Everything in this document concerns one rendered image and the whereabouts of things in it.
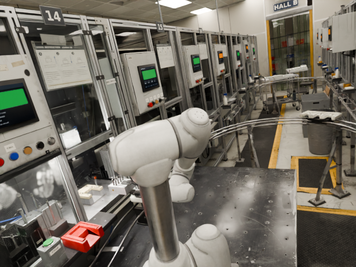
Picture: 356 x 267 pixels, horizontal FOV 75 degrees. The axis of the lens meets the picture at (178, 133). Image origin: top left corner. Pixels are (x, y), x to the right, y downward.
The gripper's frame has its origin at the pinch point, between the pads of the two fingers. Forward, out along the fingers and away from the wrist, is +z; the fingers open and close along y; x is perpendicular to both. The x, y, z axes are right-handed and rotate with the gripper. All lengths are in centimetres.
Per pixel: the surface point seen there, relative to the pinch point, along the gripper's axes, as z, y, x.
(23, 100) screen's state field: 16, 60, 31
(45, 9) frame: 20, 99, 3
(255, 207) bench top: -64, -34, -41
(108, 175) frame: 40.7, -9.3, -24.9
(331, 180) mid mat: -124, -100, -200
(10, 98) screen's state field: 16, 62, 35
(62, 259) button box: 5.0, -10.2, 45.6
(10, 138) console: 18, 46, 40
